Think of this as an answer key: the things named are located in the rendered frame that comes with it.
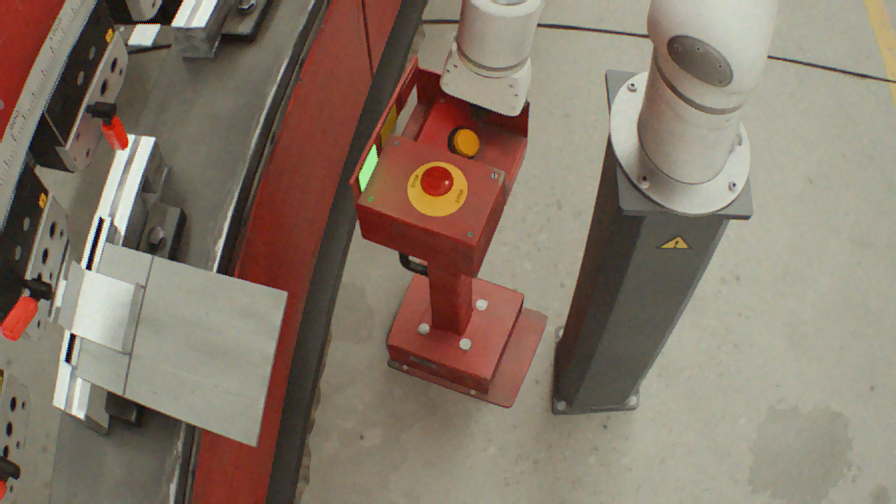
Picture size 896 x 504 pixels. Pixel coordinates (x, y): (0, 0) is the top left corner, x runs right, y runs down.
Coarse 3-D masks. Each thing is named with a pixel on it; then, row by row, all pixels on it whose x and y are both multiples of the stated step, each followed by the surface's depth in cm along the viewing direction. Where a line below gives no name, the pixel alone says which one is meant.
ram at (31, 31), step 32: (0, 0) 68; (32, 0) 74; (64, 0) 81; (0, 32) 70; (32, 32) 76; (0, 64) 72; (32, 64) 79; (0, 96) 73; (0, 128) 75; (32, 128) 83; (0, 192) 78; (0, 224) 79
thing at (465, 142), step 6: (456, 132) 149; (462, 132) 149; (468, 132) 149; (456, 138) 148; (462, 138) 149; (468, 138) 149; (474, 138) 150; (456, 144) 148; (462, 144) 148; (468, 144) 149; (474, 144) 149; (456, 150) 149; (462, 150) 148; (468, 150) 149; (474, 150) 149; (462, 156) 149; (468, 156) 149
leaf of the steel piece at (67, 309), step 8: (72, 264) 112; (72, 272) 112; (80, 272) 113; (72, 280) 112; (80, 280) 113; (72, 288) 112; (64, 296) 110; (72, 296) 112; (64, 304) 110; (72, 304) 112; (64, 312) 110; (72, 312) 112; (64, 320) 110; (72, 320) 112
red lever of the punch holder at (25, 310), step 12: (36, 288) 86; (48, 288) 86; (24, 300) 83; (36, 300) 84; (48, 300) 86; (12, 312) 81; (24, 312) 81; (36, 312) 84; (12, 324) 79; (24, 324) 81; (12, 336) 79
